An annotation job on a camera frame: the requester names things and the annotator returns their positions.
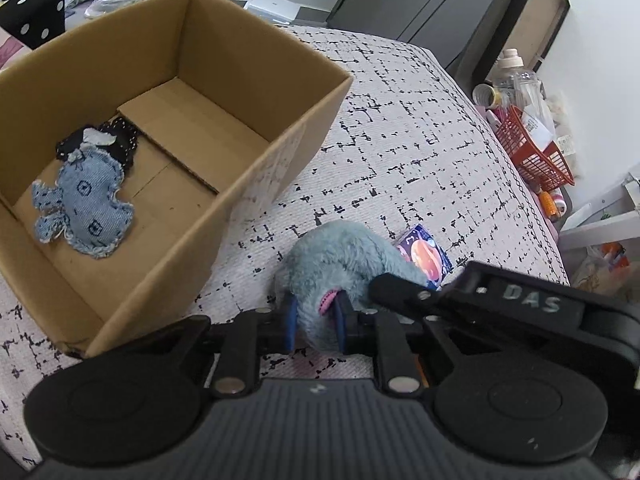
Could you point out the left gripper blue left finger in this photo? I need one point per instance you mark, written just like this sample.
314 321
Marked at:
289 312

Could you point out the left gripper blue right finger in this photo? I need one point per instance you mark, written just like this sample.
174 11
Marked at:
345 322

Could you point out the light blue plush toy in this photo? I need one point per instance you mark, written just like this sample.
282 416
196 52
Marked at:
339 256

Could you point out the blue orange snack packet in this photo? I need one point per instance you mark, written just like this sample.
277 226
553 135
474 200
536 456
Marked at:
419 247

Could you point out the denim elephant soft toy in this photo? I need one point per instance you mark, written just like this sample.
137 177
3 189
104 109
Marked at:
82 206

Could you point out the white pink small bottle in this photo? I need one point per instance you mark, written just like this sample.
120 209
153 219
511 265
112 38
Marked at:
559 202

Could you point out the red plastic basket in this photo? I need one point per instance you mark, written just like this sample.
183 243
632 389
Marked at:
547 168

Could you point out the white side table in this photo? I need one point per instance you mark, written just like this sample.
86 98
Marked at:
611 217

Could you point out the white black patterned bedspread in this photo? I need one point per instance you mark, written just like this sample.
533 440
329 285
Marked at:
406 147

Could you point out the paper cup roll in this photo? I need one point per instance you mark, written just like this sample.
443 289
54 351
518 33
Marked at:
487 96

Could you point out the clear plastic bottle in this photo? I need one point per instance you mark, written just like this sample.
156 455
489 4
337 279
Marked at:
521 88

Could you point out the brown cardboard box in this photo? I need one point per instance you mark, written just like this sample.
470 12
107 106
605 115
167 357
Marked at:
230 109

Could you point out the black dotted fabric piece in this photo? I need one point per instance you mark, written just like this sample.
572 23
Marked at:
118 137

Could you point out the dark grey wardrobe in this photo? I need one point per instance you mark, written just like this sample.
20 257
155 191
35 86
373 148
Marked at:
460 33

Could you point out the brown framed board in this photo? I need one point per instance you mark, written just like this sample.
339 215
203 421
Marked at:
529 26

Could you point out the white flat box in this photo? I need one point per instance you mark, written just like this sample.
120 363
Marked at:
280 12

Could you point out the black white-dotted cushion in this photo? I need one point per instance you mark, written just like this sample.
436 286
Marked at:
33 22

